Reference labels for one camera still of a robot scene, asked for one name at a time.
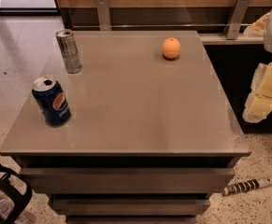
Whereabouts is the metal bracket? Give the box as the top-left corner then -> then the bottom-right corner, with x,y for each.
223,0 -> 251,40
95,0 -> 111,31

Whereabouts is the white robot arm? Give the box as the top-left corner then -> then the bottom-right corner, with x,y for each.
242,9 -> 272,123

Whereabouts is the left metal bracket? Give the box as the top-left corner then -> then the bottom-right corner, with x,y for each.
95,0 -> 111,31

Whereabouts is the horizontal metal rail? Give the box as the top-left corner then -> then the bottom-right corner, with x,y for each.
72,22 -> 251,29

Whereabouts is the tall silver can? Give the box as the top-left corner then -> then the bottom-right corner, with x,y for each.
56,29 -> 82,74

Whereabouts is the orange fruit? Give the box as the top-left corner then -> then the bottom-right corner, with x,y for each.
162,37 -> 180,59

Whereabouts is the white power strip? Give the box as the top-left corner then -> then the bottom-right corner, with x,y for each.
222,177 -> 272,196

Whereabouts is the grey drawer cabinet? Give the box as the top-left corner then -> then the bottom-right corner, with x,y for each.
0,31 -> 250,224

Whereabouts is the blue pepsi can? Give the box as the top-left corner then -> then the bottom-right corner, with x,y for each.
32,76 -> 71,126

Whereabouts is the right metal bracket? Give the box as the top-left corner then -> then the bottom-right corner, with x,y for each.
223,0 -> 251,40

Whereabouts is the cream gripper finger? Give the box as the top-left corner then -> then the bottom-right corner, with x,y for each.
243,13 -> 270,37
242,62 -> 272,123

